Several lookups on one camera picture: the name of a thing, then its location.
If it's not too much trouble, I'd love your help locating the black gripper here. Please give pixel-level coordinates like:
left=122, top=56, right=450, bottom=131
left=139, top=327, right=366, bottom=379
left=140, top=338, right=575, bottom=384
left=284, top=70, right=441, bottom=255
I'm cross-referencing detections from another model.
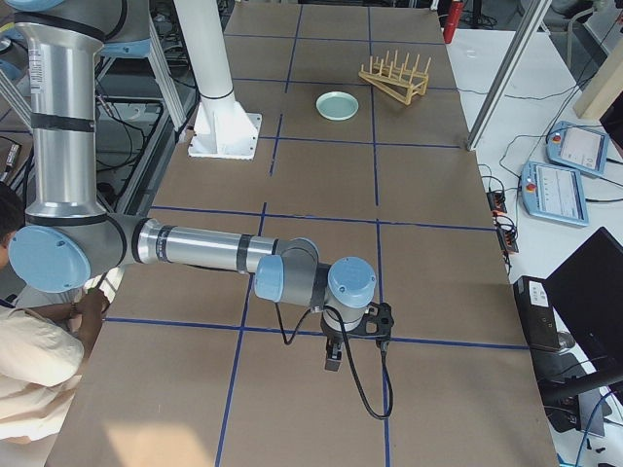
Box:
left=320, top=320, right=360, bottom=372

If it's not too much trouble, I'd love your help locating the light green ceramic plate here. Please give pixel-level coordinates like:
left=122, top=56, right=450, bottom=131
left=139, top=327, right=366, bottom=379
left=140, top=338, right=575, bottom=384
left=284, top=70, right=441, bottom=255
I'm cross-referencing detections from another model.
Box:
left=315, top=90, right=359, bottom=122

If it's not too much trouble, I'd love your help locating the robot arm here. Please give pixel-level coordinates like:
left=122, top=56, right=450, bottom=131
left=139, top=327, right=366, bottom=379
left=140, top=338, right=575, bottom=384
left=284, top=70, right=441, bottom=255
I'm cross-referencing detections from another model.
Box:
left=9, top=1, right=393, bottom=371

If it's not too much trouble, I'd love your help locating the black USB hub right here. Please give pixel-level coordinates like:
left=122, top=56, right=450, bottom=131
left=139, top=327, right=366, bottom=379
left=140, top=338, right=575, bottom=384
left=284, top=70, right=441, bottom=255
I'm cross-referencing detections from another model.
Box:
left=496, top=225, right=519, bottom=254

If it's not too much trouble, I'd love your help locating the black usb hub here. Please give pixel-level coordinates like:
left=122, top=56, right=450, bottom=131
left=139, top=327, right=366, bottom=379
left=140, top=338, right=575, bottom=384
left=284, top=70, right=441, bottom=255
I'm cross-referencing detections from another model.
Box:
left=496, top=225, right=519, bottom=254
left=487, top=190, right=507, bottom=215

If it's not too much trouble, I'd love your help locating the black computer box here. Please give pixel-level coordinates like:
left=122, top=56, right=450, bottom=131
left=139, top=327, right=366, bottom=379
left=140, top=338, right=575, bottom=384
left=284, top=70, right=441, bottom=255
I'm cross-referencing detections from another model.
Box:
left=513, top=276, right=575, bottom=353

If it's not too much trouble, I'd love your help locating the black USB hub left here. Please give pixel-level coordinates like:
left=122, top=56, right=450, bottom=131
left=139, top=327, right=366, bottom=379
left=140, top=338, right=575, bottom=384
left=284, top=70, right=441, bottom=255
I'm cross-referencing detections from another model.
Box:
left=487, top=190, right=507, bottom=215

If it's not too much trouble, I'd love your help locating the black monitor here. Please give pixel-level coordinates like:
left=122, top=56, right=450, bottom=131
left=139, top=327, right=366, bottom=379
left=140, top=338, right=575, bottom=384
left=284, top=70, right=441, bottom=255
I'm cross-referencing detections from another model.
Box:
left=539, top=227, right=622, bottom=404

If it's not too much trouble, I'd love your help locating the lower teach pendant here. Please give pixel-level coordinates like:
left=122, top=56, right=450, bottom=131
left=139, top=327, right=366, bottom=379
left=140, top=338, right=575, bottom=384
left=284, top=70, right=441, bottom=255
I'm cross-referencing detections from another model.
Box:
left=521, top=162, right=589, bottom=227

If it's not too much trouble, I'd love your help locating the teach pendant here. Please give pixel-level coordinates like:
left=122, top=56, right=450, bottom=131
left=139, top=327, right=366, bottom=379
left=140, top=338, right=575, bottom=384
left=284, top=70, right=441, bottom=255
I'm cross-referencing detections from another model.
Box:
left=546, top=121, right=610, bottom=177
left=521, top=162, right=589, bottom=227

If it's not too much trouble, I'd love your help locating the wooden dish rack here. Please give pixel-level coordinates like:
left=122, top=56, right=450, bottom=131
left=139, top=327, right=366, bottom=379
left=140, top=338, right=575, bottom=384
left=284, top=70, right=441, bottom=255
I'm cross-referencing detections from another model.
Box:
left=358, top=50, right=431, bottom=106

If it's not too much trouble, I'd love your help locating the person in beige shirt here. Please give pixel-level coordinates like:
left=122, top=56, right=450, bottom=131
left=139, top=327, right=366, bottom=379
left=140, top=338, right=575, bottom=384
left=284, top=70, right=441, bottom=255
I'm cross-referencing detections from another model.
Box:
left=0, top=180, right=118, bottom=447

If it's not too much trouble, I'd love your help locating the upper teach pendant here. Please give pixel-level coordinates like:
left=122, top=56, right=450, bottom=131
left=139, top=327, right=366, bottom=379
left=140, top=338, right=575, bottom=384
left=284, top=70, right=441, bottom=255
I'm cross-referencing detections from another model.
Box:
left=546, top=121, right=610, bottom=177

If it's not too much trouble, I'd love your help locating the red fire extinguisher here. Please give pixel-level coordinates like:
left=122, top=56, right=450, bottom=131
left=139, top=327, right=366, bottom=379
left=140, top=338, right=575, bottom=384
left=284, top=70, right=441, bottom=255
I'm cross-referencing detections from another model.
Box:
left=443, top=0, right=464, bottom=44

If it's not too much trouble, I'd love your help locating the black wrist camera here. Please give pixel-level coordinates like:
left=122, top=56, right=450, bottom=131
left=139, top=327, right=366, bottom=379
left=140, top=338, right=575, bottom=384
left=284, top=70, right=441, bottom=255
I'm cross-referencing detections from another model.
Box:
left=351, top=302, right=394, bottom=341

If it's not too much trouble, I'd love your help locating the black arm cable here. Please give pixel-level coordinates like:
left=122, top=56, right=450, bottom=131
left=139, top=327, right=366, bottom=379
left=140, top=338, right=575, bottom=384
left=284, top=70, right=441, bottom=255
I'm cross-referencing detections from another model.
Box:
left=275, top=301, right=395, bottom=420

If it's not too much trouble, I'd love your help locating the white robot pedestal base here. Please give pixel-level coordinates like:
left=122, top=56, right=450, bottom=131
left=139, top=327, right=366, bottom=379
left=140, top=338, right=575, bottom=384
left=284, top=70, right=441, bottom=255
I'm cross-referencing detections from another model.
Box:
left=174, top=0, right=262, bottom=161

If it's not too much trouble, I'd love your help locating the aluminium frame post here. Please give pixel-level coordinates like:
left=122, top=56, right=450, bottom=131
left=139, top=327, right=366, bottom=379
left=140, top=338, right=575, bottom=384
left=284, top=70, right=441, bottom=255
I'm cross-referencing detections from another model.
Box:
left=466, top=0, right=552, bottom=151

